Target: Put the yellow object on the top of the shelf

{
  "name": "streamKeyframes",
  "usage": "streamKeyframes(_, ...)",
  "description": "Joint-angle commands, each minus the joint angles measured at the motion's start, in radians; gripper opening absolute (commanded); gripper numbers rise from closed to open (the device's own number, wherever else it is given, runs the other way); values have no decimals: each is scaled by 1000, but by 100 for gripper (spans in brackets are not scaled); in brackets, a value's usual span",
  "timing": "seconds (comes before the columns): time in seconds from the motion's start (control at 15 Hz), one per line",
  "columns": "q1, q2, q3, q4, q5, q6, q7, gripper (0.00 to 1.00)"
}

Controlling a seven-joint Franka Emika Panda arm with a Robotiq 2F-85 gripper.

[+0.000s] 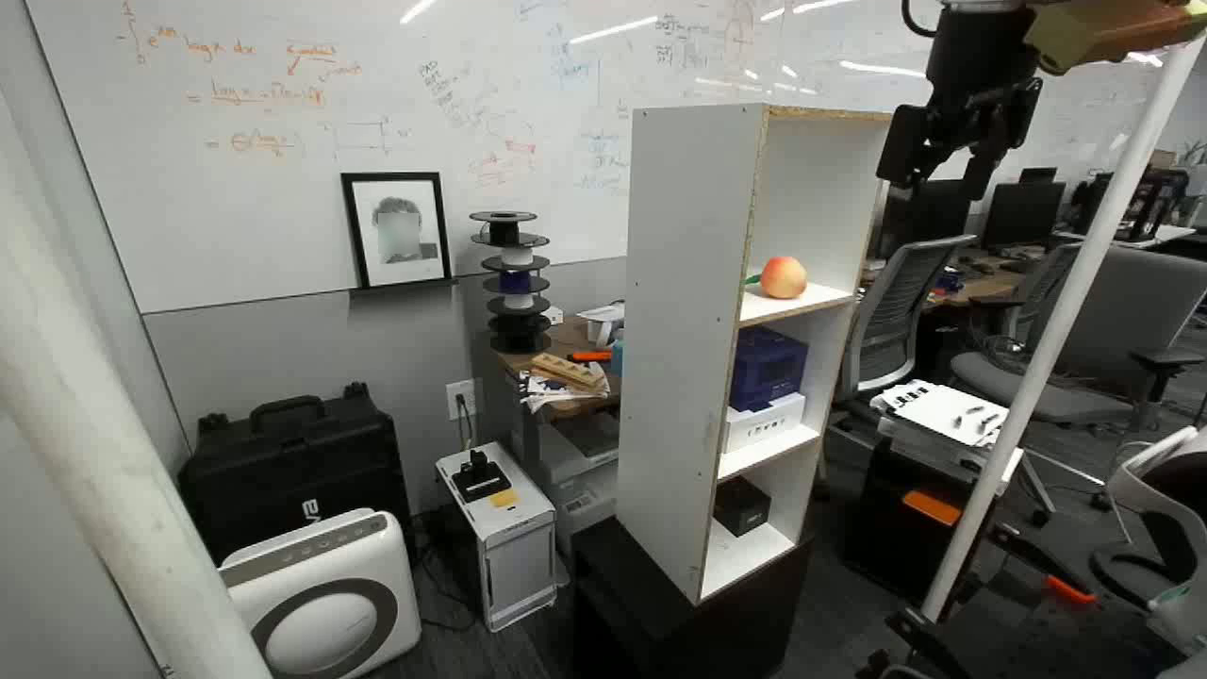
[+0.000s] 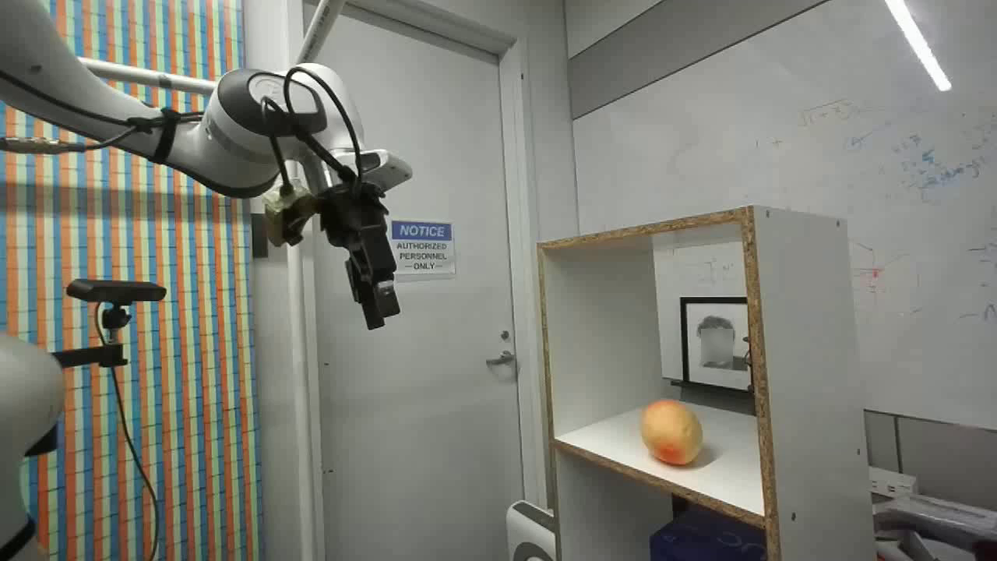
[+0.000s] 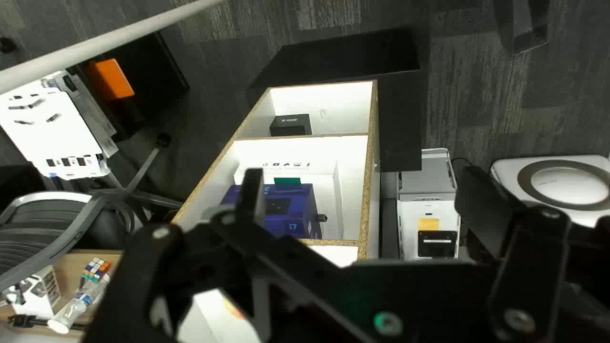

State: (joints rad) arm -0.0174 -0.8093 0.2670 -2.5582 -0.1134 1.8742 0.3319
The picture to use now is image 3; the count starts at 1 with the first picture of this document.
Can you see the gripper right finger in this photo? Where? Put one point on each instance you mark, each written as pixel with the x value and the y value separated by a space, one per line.
pixel 529 267

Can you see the white shelf with black top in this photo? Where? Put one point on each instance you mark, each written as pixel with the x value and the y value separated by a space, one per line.
pixel 329 157

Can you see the yellow sticky note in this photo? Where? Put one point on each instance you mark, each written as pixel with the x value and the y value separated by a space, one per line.
pixel 428 224

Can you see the purple box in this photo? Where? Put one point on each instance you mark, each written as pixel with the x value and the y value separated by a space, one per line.
pixel 290 209

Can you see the white round flat device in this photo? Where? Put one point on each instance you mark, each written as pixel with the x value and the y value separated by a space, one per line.
pixel 562 183

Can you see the black furniture base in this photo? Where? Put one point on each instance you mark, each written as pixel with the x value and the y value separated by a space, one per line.
pixel 522 24

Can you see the clear plastic bottle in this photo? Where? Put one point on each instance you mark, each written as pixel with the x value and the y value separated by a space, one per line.
pixel 76 305

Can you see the white computer tower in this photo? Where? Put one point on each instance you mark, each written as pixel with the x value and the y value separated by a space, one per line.
pixel 429 200

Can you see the puzzle cube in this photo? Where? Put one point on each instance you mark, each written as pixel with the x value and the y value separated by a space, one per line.
pixel 96 269

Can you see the small white printed box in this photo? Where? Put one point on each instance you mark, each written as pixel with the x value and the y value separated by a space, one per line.
pixel 33 295

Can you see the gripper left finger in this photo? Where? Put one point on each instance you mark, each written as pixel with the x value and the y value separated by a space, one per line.
pixel 157 267

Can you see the white box with icons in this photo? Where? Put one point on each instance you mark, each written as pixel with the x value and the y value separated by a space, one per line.
pixel 329 181

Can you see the white panel with slots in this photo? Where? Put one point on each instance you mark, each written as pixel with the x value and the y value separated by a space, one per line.
pixel 52 133

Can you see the white rod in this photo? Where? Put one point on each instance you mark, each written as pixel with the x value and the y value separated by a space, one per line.
pixel 95 44

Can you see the small black box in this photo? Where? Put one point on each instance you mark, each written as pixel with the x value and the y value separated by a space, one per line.
pixel 290 125

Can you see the white box with orange print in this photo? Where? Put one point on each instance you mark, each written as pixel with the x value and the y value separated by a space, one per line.
pixel 219 319

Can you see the grey office chair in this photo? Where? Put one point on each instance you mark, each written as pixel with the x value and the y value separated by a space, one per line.
pixel 57 224

